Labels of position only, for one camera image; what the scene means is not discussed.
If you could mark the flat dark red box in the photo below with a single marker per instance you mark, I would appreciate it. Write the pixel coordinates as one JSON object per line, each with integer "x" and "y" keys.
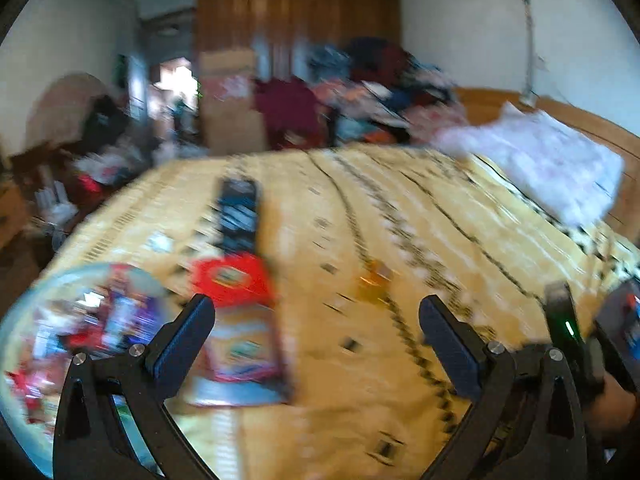
{"x": 240, "y": 395}

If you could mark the pile of mixed clothes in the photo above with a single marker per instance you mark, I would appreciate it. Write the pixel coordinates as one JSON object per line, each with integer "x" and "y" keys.
{"x": 380, "y": 90}

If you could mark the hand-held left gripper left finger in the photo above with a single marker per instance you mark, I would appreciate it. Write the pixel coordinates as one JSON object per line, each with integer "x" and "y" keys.
{"x": 175, "y": 355}

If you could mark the pile of mixed foil packets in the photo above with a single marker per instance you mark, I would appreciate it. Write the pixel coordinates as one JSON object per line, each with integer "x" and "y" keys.
{"x": 110, "y": 315}

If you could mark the white wall socket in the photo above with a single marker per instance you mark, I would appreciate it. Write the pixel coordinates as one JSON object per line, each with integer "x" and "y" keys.
{"x": 528, "y": 99}

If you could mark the brown wooden wardrobe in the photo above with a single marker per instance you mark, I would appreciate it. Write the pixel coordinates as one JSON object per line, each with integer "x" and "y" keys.
{"x": 300, "y": 15}

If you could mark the red and yellow carton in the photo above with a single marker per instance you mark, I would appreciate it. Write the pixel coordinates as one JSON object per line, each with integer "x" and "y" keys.
{"x": 230, "y": 280}

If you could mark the dark wooden desk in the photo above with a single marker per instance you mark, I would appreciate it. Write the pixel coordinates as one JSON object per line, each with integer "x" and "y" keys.
{"x": 30, "y": 160}

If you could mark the person's right forearm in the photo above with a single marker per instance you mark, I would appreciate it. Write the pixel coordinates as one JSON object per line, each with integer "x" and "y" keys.
{"x": 615, "y": 415}

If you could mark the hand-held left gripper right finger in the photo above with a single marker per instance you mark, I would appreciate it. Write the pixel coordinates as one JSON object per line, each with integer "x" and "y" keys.
{"x": 450, "y": 345}

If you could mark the wooden headboard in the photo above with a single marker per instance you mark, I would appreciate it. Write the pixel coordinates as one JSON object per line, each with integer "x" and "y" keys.
{"x": 480, "y": 97}

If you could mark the gold foil packet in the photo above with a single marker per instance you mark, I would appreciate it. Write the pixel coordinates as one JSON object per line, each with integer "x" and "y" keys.
{"x": 375, "y": 282}

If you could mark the clear glass bowl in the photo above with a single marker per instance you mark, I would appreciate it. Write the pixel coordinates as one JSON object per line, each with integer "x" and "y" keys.
{"x": 15, "y": 340}

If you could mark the maroon garment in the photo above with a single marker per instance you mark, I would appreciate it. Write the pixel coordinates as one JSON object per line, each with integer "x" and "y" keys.
{"x": 287, "y": 110}

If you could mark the black product box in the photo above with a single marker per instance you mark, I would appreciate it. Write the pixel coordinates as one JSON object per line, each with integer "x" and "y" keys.
{"x": 237, "y": 215}

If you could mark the wooden door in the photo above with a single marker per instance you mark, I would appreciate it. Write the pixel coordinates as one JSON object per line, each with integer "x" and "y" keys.
{"x": 136, "y": 87}

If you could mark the pink floral round cover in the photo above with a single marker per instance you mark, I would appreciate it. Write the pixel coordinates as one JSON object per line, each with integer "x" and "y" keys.
{"x": 60, "y": 105}

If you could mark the yellow patterned blanket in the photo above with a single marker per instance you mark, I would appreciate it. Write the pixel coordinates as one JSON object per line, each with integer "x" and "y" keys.
{"x": 350, "y": 360}

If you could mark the red printed cardboard box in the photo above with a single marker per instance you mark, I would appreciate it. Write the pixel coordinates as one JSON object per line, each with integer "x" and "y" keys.
{"x": 227, "y": 89}

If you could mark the black jacket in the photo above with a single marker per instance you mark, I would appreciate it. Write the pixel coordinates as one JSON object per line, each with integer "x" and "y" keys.
{"x": 105, "y": 120}

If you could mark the white plastic bag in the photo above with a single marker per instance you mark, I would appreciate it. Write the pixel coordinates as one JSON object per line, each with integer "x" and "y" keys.
{"x": 110, "y": 167}

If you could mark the red plastic bag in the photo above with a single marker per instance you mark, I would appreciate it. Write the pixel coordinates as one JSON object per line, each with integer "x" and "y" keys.
{"x": 90, "y": 186}

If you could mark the large plain cardboard box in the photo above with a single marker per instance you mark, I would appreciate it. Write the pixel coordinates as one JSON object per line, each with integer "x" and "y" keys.
{"x": 232, "y": 127}

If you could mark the small plain cardboard box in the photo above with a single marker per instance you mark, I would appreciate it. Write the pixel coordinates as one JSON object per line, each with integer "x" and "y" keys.
{"x": 227, "y": 62}

